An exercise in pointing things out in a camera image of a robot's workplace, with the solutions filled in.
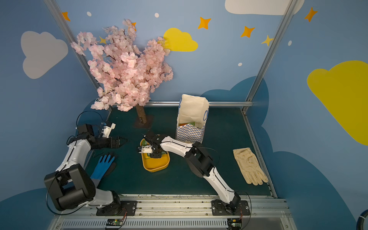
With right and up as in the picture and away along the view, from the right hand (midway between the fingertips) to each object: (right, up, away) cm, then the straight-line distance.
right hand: (156, 149), depth 96 cm
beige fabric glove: (+61, -10, -6) cm, 62 cm away
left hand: (-19, +8, -11) cm, 23 cm away
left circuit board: (-16, -33, -24) cm, 44 cm away
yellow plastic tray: (+1, -8, -9) cm, 12 cm away
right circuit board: (+45, -34, -24) cm, 61 cm away
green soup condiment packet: (+25, +17, +16) cm, 35 cm away
